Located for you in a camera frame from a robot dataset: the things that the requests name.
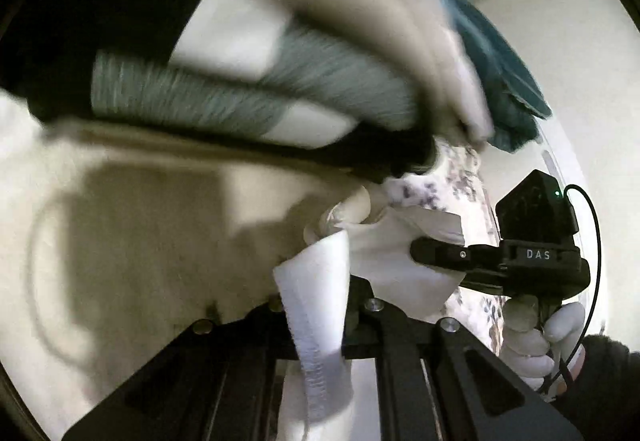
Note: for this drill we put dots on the person's right forearm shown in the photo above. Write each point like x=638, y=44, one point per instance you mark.
x=610, y=391

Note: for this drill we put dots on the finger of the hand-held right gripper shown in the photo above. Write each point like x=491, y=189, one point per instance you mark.
x=450, y=253
x=485, y=282

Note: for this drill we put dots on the teal cloth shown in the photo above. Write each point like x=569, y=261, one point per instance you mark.
x=500, y=66

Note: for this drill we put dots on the person's right hand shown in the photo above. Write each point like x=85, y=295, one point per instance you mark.
x=525, y=346

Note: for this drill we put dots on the cream blanket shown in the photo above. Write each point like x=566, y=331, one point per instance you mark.
x=125, y=231

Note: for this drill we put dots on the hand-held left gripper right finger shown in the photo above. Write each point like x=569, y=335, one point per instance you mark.
x=400, y=351

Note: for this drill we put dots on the small white garment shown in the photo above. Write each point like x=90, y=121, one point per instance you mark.
x=390, y=251

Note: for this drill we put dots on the floral bed sheet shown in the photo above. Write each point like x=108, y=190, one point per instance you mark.
x=450, y=176

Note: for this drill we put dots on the grey striped cloth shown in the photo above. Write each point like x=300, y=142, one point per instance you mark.
x=210, y=96

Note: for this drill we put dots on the black cloth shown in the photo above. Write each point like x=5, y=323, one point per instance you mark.
x=90, y=36

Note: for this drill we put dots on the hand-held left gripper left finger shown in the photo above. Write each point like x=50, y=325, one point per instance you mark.
x=235, y=371

